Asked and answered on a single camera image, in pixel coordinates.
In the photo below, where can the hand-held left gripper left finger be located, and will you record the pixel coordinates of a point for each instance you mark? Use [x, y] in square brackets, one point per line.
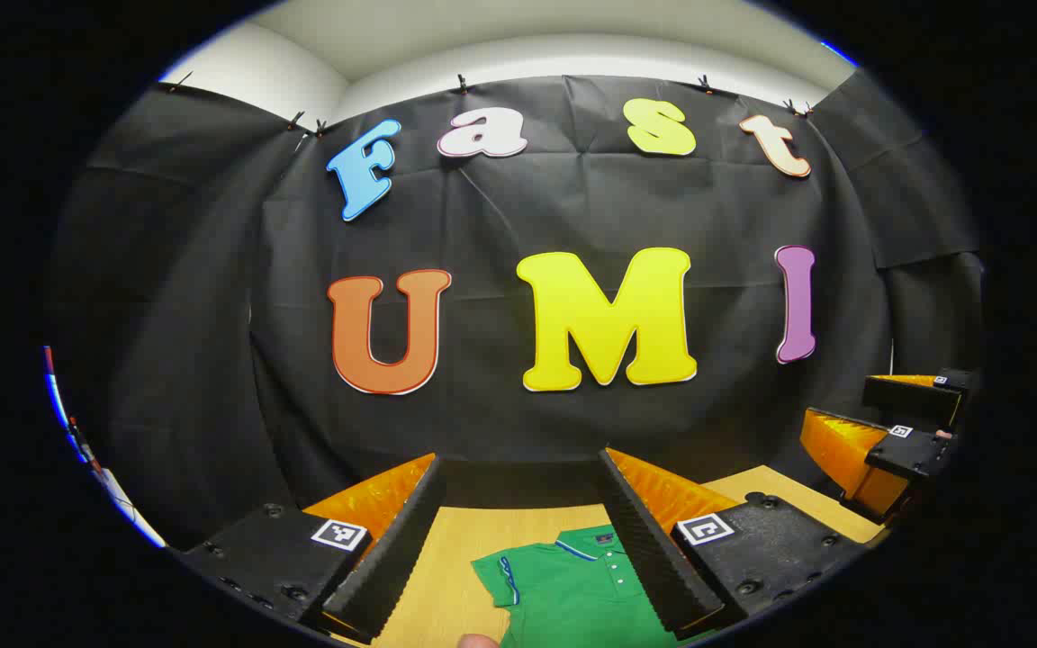
[401, 540]

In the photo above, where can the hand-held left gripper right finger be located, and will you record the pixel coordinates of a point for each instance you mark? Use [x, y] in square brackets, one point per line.
[644, 549]

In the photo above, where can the bright white screen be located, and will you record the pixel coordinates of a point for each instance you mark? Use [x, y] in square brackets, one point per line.
[57, 400]

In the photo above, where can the green T-shirt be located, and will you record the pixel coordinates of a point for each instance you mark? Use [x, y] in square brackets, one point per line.
[563, 594]

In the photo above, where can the black backdrop cloth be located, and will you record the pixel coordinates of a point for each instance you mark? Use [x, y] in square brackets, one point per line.
[500, 216]

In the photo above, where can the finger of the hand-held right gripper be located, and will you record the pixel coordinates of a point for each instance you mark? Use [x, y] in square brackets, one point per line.
[915, 400]
[910, 454]

